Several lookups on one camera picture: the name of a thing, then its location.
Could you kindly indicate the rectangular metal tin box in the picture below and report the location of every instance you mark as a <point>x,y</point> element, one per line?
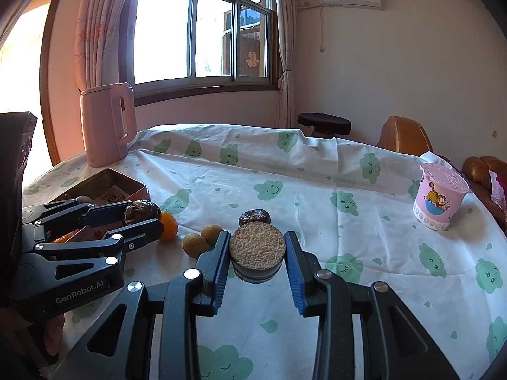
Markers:
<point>119,178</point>

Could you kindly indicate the narrow pink curtain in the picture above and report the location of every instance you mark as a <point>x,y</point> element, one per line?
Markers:
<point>286,47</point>

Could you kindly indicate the brown leather sofa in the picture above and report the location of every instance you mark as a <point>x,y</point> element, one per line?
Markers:
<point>479,170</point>

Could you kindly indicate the dark round stool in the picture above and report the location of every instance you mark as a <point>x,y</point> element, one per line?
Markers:
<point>324,122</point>

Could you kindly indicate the white cloth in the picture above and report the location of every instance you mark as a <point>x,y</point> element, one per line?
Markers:
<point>433,158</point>

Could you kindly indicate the white green-cloud tablecloth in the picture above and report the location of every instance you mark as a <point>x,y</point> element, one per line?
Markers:
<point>317,174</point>

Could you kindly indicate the person's left hand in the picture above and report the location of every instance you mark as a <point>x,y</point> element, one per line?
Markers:
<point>54,334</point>

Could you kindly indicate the floral magenta cushion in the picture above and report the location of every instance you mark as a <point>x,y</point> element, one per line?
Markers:
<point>498,185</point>

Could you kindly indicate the tan longan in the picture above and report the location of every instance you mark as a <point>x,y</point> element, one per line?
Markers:
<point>212,232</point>
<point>194,244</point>

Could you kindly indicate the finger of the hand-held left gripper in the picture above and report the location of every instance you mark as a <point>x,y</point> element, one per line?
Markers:
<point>107,213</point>
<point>138,233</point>

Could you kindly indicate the sliding glass window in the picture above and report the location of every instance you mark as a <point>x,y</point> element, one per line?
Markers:
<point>166,31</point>

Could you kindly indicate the dark passion fruit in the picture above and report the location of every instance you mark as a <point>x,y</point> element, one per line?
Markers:
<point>253,217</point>

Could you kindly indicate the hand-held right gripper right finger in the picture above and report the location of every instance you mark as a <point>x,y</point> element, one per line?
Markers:
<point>295,273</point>

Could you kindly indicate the pink electric kettle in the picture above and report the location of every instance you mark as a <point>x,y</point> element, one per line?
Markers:
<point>103,126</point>

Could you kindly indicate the wide pink curtain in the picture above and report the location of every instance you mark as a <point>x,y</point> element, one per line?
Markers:
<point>99,27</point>

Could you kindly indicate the pink cartoon plastic cup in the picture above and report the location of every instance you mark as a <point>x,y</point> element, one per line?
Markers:
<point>437,202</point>

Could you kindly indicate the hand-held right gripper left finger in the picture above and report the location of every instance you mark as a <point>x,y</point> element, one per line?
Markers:
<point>222,269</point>

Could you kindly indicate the brown wooden door frame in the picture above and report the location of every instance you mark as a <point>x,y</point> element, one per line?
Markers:
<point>47,87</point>

